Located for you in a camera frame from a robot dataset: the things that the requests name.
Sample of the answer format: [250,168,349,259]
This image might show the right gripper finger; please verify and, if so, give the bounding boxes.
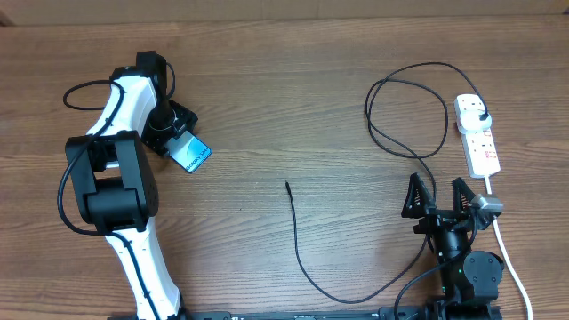
[452,178,476,212]
[401,173,436,219]

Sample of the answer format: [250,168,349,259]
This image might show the blue screen smartphone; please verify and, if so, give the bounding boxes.
[166,132,212,173]

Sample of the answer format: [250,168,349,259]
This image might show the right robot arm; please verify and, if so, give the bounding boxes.
[393,173,505,319]

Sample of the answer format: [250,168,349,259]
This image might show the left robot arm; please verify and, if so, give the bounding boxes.
[57,51,211,319]

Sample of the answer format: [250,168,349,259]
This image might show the white charger plug adapter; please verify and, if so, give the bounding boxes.
[457,109,493,134]

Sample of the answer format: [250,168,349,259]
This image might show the white power strip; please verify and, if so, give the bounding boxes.
[453,94,501,179]

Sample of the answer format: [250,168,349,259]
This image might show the white power strip cord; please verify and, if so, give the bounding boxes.
[483,175,534,320]

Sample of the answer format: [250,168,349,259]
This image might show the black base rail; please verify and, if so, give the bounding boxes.
[107,304,503,320]

